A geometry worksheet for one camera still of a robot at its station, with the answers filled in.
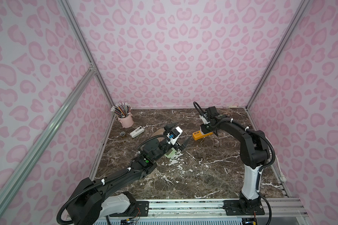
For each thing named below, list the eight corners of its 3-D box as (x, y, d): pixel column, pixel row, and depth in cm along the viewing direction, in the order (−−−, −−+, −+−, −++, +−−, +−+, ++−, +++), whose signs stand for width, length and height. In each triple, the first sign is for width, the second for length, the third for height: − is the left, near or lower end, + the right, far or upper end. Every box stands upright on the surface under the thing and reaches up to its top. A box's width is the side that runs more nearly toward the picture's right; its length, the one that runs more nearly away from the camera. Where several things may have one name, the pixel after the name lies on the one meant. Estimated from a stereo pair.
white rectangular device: (130, 135, 106) (129, 133, 104) (141, 127, 110) (141, 125, 108) (133, 138, 104) (132, 137, 102) (145, 130, 108) (144, 128, 106)
